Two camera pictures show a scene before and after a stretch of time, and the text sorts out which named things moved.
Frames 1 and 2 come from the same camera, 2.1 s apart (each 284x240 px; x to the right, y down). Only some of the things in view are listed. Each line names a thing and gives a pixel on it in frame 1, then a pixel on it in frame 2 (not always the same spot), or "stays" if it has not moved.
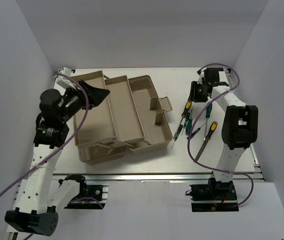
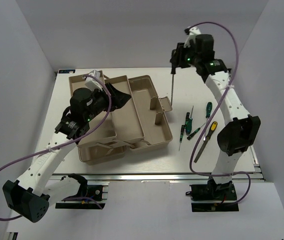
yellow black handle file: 213,127 stays
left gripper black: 97,95 to 119,99
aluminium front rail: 157,176 stays
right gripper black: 193,95 to 176,60
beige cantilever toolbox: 131,117 stays
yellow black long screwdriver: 187,106 to 173,72
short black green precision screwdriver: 195,131 stays
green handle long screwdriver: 208,112 stays
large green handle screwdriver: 189,124 stays
